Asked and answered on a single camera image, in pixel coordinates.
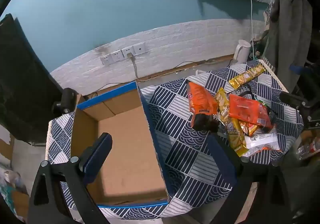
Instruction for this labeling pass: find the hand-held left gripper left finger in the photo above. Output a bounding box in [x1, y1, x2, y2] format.
[27, 133, 113, 224]

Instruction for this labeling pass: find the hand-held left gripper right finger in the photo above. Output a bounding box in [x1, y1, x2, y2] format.
[206, 134, 293, 224]

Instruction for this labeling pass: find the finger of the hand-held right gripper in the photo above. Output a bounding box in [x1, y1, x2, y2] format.
[279, 91, 315, 108]
[289, 64, 314, 74]

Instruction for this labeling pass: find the yellow popcorn packet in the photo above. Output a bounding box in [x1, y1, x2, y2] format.
[215, 88, 249, 157]

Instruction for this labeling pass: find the blue-taped cardboard box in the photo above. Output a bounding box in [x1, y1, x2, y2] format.
[71, 81, 170, 208]

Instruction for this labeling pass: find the white snack packet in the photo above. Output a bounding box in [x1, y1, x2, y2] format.
[244, 131, 282, 157]

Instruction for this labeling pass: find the red-orange snack packet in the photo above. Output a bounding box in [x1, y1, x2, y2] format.
[229, 94, 273, 128]

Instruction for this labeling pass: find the long yellow cracker packet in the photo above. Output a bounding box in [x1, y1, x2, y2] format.
[229, 65, 265, 89]

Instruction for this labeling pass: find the orange chip bag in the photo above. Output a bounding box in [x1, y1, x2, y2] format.
[187, 81, 218, 131]

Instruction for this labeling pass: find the clear plastic bottle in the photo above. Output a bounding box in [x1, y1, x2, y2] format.
[296, 136, 320, 162]

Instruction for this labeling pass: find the grey hanging coat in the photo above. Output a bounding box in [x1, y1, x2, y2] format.
[265, 0, 313, 104]

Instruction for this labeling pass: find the navy patterned tablecloth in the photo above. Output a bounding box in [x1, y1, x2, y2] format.
[45, 60, 304, 219]

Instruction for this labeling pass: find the white electric kettle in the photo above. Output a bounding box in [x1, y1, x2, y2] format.
[233, 40, 251, 64]

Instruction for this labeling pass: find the black round device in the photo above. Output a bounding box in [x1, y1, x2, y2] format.
[51, 88, 79, 116]

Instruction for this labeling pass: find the flattened cardboard piece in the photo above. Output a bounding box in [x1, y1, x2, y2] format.
[11, 190, 30, 218]

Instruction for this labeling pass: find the black hanging cloth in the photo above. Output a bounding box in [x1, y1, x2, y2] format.
[0, 13, 64, 143]

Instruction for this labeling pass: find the thin white cable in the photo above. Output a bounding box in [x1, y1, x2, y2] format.
[250, 0, 257, 59]

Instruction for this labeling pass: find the grey plug and cable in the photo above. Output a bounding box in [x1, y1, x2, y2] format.
[126, 53, 140, 82]

